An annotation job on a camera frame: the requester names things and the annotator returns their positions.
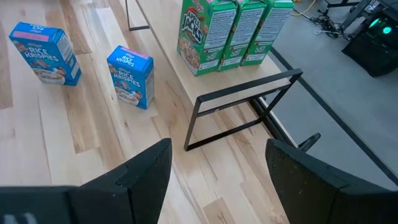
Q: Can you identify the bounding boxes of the tangled black cables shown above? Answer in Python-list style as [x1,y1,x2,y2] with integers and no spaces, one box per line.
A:
[306,12,355,40]

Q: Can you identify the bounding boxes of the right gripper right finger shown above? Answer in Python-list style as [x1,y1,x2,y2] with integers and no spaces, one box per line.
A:
[265,138,398,224]

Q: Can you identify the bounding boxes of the black computer with green lights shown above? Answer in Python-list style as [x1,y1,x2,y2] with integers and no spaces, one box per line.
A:
[341,12,398,78]

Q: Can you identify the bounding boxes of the yellow cable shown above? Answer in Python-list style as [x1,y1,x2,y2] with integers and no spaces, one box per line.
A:
[291,0,317,17]

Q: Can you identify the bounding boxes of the wooden shelf black metal frame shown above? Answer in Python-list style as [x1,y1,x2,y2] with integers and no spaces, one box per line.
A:
[125,0,304,152]

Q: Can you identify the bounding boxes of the black aluminium table frame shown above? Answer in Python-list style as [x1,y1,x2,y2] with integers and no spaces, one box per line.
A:
[248,96,299,149]

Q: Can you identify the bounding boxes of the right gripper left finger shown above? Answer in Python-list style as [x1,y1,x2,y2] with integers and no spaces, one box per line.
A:
[0,138,173,224]

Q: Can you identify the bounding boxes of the green Apple Jacks cereal box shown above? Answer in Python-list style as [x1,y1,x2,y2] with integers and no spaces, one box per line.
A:
[217,0,268,72]
[176,0,239,77]
[241,0,295,67]

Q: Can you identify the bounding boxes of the black metal stand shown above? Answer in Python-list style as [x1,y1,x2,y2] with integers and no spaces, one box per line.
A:
[323,0,379,23]

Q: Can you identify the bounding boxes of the blue Rice Krispies cereal box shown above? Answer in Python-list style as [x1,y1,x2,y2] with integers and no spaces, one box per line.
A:
[106,45,155,110]
[8,21,83,87]

